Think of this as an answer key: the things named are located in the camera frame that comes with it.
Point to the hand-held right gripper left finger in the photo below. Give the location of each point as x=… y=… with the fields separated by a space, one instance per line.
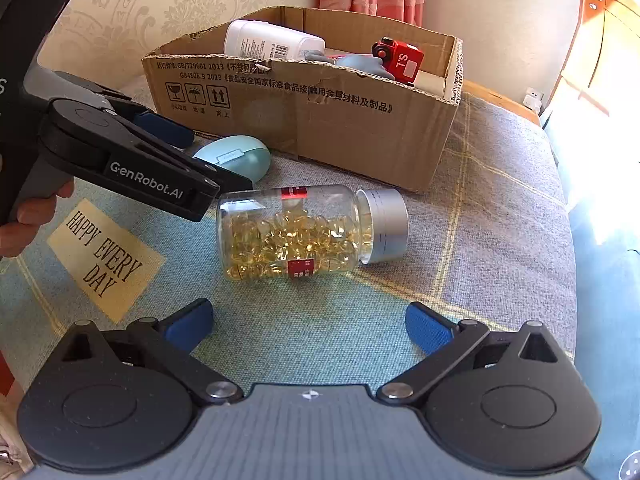
x=190 y=322

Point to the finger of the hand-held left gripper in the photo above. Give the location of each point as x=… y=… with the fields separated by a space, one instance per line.
x=160 y=127
x=230 y=182

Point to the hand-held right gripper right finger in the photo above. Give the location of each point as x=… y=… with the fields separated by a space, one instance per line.
x=425 y=327

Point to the mint green oval case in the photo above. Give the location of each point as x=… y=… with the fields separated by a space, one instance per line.
x=245 y=155

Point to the clear capsule bottle silver cap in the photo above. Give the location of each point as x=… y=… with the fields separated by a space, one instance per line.
x=300 y=235

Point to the brown cardboard box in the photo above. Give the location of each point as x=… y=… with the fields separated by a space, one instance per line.
x=350 y=145

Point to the white plastic bottle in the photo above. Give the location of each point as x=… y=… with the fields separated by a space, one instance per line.
x=260 y=40

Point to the grey animal toy figure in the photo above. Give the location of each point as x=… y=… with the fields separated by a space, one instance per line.
x=360 y=62

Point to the red toy train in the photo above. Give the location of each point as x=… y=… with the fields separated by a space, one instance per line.
x=405 y=60

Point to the person's left hand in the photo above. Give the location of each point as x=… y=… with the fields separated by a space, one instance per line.
x=25 y=225

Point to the plaid grey blanket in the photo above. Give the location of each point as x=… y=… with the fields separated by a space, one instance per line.
x=475 y=260

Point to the blue floral bedsheet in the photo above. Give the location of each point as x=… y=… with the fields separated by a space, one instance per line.
x=610 y=210

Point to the wooden headboard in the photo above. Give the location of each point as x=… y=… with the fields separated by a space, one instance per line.
x=590 y=25

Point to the white wall socket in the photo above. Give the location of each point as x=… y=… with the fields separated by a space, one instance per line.
x=532 y=100

